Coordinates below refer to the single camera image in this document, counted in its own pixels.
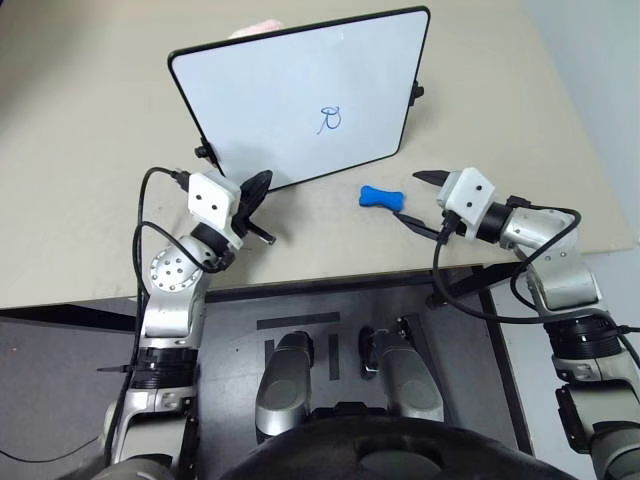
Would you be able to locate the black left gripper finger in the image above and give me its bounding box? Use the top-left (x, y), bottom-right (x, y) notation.
top-left (248, 223), bottom-right (278, 246)
top-left (241, 169), bottom-right (274, 197)

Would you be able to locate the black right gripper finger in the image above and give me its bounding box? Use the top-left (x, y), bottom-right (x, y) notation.
top-left (391, 210), bottom-right (444, 239)
top-left (412, 170), bottom-right (452, 189)

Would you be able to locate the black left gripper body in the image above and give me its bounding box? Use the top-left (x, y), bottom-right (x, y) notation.
top-left (232, 187), bottom-right (262, 237)

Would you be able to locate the blue bone-shaped eraser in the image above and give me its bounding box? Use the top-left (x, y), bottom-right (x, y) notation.
top-left (357, 184), bottom-right (408, 211)

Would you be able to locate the bare person hand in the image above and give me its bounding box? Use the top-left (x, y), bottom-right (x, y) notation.
top-left (228, 18), bottom-right (286, 40)

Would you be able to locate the grey metal floor platform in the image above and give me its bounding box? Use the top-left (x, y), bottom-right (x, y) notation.
top-left (192, 268), bottom-right (534, 457)

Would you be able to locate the silver robot left leg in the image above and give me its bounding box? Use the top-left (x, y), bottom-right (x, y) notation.
top-left (253, 330), bottom-right (317, 447)

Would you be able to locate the silver robot leg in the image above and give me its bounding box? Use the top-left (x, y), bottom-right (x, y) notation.
top-left (372, 329), bottom-right (448, 427)
top-left (253, 330), bottom-right (317, 447)

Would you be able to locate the silver robot right leg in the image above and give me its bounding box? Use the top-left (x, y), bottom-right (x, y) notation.
top-left (372, 329), bottom-right (448, 427)

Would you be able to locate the dark rounded robot torso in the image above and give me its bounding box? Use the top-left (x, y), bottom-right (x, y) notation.
top-left (223, 423), bottom-right (569, 480)

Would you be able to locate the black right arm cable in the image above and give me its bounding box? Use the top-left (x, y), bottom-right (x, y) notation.
top-left (430, 195), bottom-right (640, 362)

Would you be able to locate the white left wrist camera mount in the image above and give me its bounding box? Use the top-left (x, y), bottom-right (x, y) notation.
top-left (186, 171), bottom-right (246, 250)

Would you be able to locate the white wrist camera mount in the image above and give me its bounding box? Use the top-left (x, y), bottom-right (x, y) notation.
top-left (435, 166), bottom-right (497, 238)
top-left (186, 171), bottom-right (246, 250)

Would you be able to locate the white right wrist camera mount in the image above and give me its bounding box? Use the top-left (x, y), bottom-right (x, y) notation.
top-left (435, 166), bottom-right (497, 238)

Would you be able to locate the white board with black frame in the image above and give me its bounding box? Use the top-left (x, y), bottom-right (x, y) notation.
top-left (167, 5), bottom-right (432, 193)

